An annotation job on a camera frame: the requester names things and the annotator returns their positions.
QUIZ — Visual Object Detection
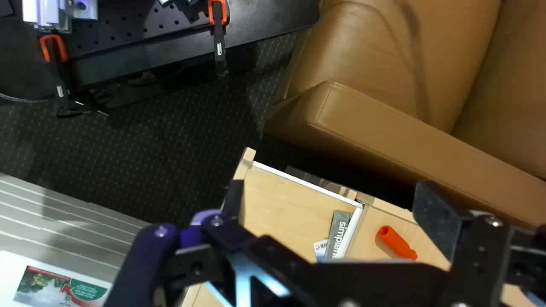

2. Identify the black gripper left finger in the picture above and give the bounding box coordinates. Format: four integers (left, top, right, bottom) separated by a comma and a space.
218, 178, 321, 275

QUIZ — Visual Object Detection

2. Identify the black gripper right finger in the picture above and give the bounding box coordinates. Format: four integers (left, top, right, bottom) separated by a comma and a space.
413, 181, 513, 307

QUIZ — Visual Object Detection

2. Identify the light wooden drawer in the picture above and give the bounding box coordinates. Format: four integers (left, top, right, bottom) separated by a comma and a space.
181, 145, 536, 307

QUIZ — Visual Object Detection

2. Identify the orange marker pen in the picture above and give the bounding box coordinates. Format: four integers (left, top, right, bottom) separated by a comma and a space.
373, 225, 420, 261

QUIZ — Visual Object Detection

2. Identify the orange black bar clamp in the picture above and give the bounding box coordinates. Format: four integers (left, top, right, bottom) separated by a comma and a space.
36, 33, 92, 120
205, 0, 232, 79

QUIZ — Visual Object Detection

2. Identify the white slatted heater unit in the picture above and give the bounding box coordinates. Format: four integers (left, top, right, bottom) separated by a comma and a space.
0, 172, 153, 287

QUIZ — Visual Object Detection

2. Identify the black perforated mounting board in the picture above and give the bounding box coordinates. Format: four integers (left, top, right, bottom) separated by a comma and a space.
0, 0, 321, 89

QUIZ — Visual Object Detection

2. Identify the printed paper leaflet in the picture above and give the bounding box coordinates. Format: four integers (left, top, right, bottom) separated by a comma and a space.
0, 249, 116, 307

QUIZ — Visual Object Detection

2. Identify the purple plastic mount bracket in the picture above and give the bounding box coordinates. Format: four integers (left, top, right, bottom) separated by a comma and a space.
104, 208, 225, 307

